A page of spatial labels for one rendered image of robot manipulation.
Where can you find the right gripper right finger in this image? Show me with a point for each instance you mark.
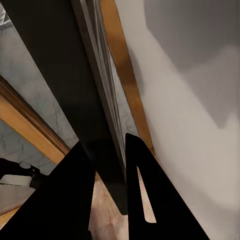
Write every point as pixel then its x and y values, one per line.
pixel 174 220

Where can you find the poster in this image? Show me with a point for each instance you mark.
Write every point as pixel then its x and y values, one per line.
pixel 67 41

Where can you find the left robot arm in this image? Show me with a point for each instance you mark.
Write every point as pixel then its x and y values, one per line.
pixel 22 174

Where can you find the door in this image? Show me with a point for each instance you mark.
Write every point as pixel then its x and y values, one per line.
pixel 33 127

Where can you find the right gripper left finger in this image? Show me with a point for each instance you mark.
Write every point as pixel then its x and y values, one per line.
pixel 60 207

